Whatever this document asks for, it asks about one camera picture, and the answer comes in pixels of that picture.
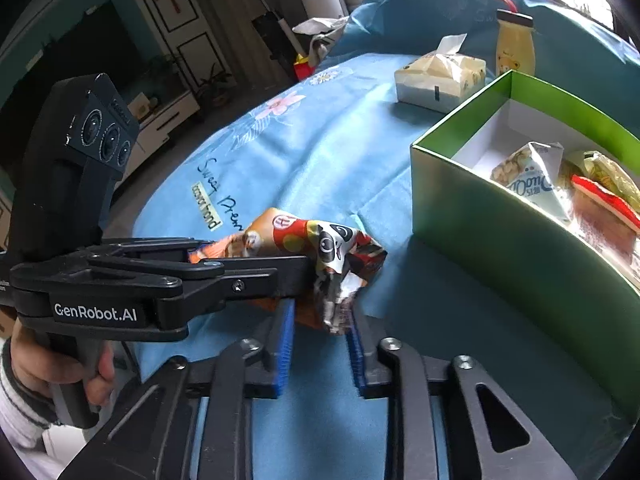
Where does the white blue snack packet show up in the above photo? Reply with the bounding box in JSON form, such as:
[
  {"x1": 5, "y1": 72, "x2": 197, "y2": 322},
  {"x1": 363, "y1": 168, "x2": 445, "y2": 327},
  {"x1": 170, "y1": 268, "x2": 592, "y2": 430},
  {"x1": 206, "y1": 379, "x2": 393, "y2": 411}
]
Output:
[{"x1": 490, "y1": 141, "x2": 573, "y2": 223}]

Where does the upright floor cleaner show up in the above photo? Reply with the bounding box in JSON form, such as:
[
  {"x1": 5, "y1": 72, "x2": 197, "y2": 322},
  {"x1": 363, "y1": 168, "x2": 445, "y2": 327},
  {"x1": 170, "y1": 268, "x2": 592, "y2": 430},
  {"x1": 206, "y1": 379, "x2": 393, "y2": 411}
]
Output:
[{"x1": 212, "y1": 0, "x2": 296, "y2": 61}]

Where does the white red-edged snack packet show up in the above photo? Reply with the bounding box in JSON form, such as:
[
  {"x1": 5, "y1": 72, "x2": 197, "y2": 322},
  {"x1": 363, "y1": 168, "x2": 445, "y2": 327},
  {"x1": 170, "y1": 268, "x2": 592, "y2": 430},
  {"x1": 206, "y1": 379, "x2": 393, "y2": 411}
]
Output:
[{"x1": 570, "y1": 175, "x2": 640, "y2": 281}]

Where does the orange panda print snack packet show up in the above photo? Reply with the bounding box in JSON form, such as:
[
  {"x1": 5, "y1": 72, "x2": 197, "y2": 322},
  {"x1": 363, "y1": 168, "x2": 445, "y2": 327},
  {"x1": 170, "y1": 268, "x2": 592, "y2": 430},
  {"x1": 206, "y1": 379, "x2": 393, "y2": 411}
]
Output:
[{"x1": 187, "y1": 207, "x2": 388, "y2": 336}]

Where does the small red yellow box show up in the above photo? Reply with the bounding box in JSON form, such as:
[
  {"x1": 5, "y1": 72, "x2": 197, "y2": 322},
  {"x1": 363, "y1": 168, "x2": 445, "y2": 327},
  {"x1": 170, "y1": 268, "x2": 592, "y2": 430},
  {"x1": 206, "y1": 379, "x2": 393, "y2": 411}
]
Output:
[{"x1": 292, "y1": 52, "x2": 316, "y2": 82}]

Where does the yellow bear print bottle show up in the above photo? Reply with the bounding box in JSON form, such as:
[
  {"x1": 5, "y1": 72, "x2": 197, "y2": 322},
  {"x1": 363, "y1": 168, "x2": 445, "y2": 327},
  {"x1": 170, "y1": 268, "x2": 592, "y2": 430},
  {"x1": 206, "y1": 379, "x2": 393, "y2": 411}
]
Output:
[{"x1": 487, "y1": 0, "x2": 536, "y2": 78}]

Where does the person's left hand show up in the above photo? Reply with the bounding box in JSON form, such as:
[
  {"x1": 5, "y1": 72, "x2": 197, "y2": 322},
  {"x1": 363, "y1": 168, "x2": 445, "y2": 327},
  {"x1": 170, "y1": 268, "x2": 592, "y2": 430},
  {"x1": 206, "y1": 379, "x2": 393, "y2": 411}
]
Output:
[{"x1": 9, "y1": 320, "x2": 117, "y2": 398}]

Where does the white cylindrical appliance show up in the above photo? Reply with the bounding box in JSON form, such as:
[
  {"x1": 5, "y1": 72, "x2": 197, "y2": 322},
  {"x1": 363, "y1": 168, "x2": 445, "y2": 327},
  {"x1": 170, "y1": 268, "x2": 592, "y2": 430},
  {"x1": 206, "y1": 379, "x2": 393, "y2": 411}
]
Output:
[{"x1": 299, "y1": 0, "x2": 348, "y2": 21}]

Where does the black flat television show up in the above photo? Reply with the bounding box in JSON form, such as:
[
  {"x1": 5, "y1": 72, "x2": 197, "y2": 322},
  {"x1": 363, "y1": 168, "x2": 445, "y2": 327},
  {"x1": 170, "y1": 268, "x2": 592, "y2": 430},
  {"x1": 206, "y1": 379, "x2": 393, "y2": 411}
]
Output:
[{"x1": 0, "y1": 0, "x2": 151, "y2": 176}]

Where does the pale yellow tissue pack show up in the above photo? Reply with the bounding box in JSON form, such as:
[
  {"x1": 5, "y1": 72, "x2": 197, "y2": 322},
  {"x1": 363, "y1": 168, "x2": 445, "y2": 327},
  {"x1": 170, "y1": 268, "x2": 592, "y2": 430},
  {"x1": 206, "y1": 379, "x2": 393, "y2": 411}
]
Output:
[{"x1": 394, "y1": 33, "x2": 487, "y2": 113}]

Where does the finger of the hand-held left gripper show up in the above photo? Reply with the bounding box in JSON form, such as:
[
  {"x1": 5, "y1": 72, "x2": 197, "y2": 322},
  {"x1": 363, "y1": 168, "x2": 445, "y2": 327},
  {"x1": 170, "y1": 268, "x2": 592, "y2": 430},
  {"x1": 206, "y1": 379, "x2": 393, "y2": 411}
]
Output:
[
  {"x1": 87, "y1": 254, "x2": 319, "y2": 332},
  {"x1": 89, "y1": 236, "x2": 207, "y2": 262}
]

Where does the green cardboard box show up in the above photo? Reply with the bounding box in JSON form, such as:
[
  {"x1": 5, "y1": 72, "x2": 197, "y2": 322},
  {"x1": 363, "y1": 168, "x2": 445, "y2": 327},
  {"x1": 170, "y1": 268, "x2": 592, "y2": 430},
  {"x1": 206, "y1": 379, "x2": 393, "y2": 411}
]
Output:
[{"x1": 410, "y1": 70, "x2": 640, "y2": 406}]

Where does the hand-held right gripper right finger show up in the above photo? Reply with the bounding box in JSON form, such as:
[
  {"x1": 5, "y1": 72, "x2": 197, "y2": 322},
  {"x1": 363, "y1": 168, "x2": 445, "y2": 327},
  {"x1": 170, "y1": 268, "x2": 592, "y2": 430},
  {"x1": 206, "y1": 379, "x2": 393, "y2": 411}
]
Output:
[{"x1": 345, "y1": 310, "x2": 581, "y2": 480}]

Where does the yellow green print snack packet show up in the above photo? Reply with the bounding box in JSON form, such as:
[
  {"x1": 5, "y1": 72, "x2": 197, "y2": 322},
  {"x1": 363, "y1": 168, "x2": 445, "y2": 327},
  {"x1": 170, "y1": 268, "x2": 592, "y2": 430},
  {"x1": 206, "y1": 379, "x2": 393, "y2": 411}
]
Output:
[{"x1": 580, "y1": 150, "x2": 640, "y2": 201}]

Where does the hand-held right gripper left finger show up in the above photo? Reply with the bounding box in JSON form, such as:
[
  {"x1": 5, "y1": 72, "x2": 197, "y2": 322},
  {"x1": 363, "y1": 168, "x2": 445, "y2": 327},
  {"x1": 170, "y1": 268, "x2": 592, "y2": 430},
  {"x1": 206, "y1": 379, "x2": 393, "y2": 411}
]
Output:
[{"x1": 57, "y1": 300, "x2": 296, "y2": 480}]

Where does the small leafy houseplant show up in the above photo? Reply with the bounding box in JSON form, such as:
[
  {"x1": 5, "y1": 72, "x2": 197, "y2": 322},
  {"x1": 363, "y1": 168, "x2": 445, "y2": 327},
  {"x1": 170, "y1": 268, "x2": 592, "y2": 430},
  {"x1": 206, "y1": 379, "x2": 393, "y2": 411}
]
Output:
[{"x1": 195, "y1": 62, "x2": 233, "y2": 108}]

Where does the white tv cabinet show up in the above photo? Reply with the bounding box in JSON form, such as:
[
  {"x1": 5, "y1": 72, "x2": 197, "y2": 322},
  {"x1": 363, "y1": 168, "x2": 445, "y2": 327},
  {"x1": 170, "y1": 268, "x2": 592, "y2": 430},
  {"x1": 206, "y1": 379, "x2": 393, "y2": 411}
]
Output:
[{"x1": 107, "y1": 90, "x2": 201, "y2": 181}]

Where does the white panelled door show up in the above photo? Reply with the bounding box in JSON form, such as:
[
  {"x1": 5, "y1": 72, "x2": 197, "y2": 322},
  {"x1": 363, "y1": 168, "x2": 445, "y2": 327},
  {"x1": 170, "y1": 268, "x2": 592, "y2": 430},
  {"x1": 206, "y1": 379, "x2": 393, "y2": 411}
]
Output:
[{"x1": 122, "y1": 0, "x2": 236, "y2": 96}]

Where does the crumpled plastic bag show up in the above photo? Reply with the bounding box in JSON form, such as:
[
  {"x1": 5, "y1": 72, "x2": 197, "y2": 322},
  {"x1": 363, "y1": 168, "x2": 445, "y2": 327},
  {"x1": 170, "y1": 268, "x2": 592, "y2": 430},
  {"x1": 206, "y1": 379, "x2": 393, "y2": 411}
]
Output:
[{"x1": 292, "y1": 16, "x2": 351, "y2": 68}]

